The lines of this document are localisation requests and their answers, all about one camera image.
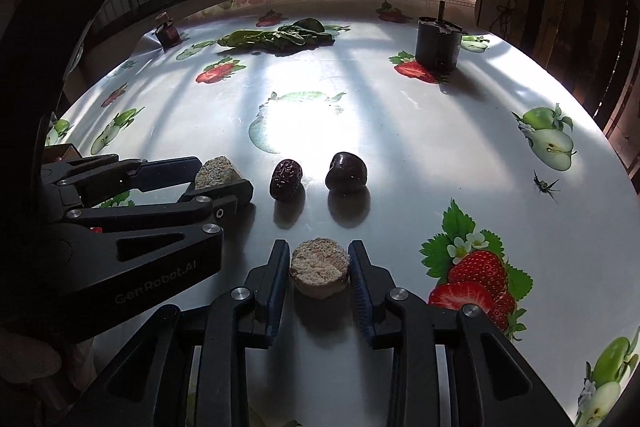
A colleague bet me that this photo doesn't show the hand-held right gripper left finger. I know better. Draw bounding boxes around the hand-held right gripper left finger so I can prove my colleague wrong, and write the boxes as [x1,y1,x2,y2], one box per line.
[62,239,292,427]

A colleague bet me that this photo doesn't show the fruit-printed tablecloth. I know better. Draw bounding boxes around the fruit-printed tablecloth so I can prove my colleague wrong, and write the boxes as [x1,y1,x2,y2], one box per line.
[44,0,640,427]

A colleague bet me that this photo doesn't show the small brown jar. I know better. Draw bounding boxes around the small brown jar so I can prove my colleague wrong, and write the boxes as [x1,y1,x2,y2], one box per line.
[154,12,181,48]

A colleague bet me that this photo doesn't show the round brown grain cake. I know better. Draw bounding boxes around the round brown grain cake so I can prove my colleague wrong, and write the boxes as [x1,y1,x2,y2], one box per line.
[289,237,349,299]

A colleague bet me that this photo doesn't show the dark purple plum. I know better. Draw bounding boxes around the dark purple plum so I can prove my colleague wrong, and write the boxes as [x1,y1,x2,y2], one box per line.
[325,152,368,192]

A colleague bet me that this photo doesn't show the black cylindrical motor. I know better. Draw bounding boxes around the black cylindrical motor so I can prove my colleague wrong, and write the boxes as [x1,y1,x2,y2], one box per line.
[415,1,463,72]

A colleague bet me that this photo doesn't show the person's left hand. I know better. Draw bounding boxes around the person's left hand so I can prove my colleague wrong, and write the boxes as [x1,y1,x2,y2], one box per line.
[0,329,96,410]

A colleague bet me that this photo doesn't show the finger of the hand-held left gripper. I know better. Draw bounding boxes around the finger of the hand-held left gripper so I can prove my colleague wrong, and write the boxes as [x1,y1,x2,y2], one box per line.
[50,179,255,340]
[42,154,202,208]

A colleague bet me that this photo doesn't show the brown cardboard box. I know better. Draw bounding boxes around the brown cardboard box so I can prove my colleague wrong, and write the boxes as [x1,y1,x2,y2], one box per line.
[44,143,82,164]

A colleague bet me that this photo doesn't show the speckled grain cake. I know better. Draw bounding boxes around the speckled grain cake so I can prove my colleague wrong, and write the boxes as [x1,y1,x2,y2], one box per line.
[194,155,244,190]

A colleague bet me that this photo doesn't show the green leafy vegetables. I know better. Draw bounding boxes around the green leafy vegetables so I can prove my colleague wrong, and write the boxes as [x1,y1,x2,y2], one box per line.
[216,18,336,54]

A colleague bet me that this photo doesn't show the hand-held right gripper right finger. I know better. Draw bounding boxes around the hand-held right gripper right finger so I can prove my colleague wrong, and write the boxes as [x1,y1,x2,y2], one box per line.
[348,239,576,427]

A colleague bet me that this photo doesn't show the dark wrinkled date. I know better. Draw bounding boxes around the dark wrinkled date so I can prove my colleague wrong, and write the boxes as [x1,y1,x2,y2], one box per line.
[269,159,304,201]

